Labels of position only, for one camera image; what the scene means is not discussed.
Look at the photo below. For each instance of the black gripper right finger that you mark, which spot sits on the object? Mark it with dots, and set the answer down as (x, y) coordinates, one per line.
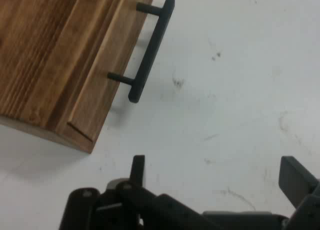
(297, 182)

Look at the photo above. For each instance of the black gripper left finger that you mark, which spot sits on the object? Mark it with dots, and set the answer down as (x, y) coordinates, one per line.
(130, 210)

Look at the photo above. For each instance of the wooden drawer cabinet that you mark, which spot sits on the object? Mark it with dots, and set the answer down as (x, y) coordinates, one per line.
(37, 52)

